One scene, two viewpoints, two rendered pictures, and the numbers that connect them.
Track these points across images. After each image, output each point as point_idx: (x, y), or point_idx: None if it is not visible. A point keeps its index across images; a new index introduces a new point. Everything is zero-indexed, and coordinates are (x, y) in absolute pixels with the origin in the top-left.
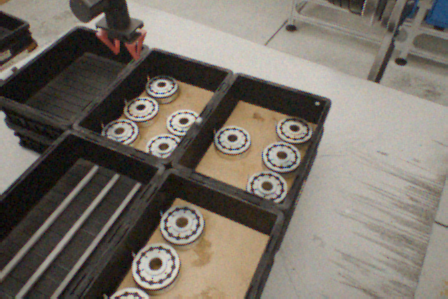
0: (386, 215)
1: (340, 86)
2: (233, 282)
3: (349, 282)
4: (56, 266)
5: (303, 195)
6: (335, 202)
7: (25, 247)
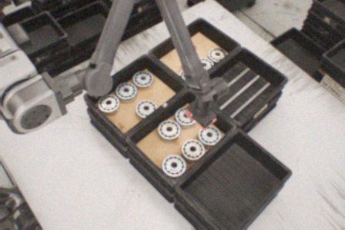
0: None
1: (31, 167)
2: (175, 56)
3: (122, 64)
4: (244, 84)
5: None
6: None
7: (258, 93)
